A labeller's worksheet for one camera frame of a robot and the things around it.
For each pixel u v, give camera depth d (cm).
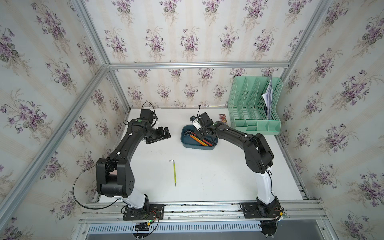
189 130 102
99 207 41
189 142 102
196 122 86
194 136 101
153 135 73
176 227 76
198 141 98
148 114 70
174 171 86
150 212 72
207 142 97
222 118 112
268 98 92
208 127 73
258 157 53
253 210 72
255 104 122
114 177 44
